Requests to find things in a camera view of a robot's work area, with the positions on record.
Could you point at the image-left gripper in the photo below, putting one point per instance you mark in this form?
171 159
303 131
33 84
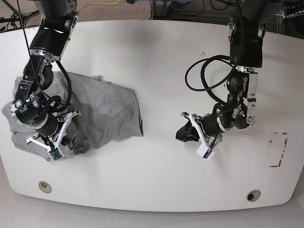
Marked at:
55 131

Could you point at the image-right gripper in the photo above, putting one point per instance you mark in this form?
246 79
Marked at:
203 129

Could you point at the grey printed T-shirt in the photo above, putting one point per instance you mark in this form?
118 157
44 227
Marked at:
109 112

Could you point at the red tape rectangle marking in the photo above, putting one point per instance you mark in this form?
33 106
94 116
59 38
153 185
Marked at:
276 149

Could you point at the black tripod legs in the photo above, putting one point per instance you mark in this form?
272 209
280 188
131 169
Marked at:
14 21

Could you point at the white power strip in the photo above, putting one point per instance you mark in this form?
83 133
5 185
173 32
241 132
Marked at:
293 11

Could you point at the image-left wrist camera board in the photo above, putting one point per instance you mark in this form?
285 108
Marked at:
55 154

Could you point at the left table cable grommet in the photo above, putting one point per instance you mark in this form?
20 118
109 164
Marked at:
44 187

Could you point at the table cable grommet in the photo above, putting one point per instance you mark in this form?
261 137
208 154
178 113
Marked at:
44 187
253 195

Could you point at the right table cable grommet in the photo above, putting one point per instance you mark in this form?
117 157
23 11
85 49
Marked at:
253 195

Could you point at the grey metal frame leg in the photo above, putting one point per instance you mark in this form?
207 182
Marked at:
160 8

